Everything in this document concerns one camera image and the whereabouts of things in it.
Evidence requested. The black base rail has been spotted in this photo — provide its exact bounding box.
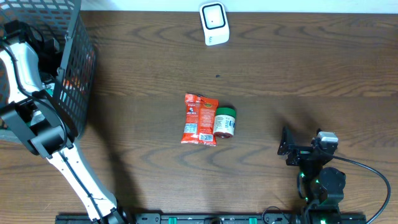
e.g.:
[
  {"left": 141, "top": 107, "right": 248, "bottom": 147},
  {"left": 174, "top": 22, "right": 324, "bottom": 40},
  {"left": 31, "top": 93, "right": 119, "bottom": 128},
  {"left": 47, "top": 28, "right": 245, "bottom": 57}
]
[{"left": 55, "top": 212, "right": 368, "bottom": 224}]

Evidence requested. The green lid white jar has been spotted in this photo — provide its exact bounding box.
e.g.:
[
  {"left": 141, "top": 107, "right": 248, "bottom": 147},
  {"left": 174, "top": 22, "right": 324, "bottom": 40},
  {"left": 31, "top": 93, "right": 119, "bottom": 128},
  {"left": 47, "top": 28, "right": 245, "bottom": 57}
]
[{"left": 213, "top": 107, "right": 236, "bottom": 138}]

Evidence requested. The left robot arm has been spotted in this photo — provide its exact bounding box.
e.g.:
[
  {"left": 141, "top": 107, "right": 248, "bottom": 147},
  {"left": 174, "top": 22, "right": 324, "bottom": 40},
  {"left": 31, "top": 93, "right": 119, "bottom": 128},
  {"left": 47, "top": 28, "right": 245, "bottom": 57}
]
[{"left": 1, "top": 20, "right": 129, "bottom": 223}]

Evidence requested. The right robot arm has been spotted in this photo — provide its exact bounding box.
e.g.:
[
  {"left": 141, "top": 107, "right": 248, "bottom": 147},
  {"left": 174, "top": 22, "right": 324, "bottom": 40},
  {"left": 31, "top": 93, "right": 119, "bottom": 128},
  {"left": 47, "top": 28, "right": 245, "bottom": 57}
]
[{"left": 277, "top": 127, "right": 346, "bottom": 224}]

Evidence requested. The white barcode scanner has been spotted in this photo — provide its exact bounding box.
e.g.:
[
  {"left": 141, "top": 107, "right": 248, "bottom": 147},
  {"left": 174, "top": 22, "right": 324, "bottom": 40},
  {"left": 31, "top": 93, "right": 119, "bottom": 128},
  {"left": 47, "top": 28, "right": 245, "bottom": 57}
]
[{"left": 199, "top": 2, "right": 230, "bottom": 46}]

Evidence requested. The red candy bag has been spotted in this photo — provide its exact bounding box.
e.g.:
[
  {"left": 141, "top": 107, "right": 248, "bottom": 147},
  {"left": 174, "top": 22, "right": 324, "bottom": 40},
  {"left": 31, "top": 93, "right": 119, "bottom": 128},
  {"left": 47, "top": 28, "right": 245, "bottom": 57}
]
[{"left": 181, "top": 93, "right": 219, "bottom": 146}]

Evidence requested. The grey plastic mesh basket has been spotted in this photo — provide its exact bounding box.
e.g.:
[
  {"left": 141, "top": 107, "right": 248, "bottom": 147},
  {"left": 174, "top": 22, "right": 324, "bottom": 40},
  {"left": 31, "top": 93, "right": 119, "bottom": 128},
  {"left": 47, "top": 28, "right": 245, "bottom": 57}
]
[{"left": 1, "top": 0, "right": 96, "bottom": 138}]

